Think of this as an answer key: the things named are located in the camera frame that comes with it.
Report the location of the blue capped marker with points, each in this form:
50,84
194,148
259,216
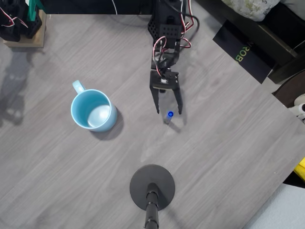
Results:
170,114

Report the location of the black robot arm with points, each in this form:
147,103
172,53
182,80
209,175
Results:
164,14

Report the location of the light blue mug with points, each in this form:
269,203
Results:
81,109

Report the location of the black box with green letters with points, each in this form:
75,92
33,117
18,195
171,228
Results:
228,40

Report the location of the camouflage pillow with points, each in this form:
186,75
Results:
250,9

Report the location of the dark round chair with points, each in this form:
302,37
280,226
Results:
290,93

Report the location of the white gadget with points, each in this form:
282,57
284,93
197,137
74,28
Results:
300,99

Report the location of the grey cushion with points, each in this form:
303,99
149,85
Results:
295,3

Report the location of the yellow object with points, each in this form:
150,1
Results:
301,169

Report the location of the wooden base board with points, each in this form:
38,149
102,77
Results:
23,44

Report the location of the green clamp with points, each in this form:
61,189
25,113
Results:
32,13

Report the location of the light grey bedding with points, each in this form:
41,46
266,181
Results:
286,210

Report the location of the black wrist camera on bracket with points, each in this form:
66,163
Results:
157,80

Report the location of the black round-base camera stand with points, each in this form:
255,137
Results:
143,181

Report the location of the dark furniture frame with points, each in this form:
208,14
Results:
281,47

